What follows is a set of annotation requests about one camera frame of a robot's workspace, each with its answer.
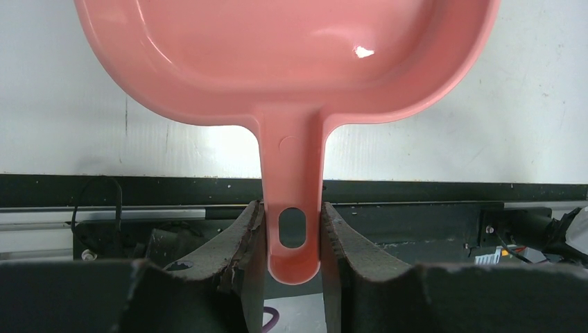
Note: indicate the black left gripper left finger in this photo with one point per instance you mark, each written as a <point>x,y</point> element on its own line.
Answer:
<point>216,288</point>

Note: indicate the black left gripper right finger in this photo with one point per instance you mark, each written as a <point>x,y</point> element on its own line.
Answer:
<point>366,289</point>

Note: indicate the pink plastic dustpan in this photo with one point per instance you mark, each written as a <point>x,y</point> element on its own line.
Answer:
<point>290,72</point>

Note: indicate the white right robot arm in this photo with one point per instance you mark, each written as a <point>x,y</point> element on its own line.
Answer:
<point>567,242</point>

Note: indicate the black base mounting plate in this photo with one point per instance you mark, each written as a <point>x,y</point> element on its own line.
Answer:
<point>416,221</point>

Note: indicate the right controller circuit board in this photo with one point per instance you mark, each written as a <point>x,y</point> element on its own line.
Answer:
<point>498,255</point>

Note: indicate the aluminium front rail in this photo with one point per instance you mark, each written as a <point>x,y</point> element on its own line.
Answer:
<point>64,214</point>

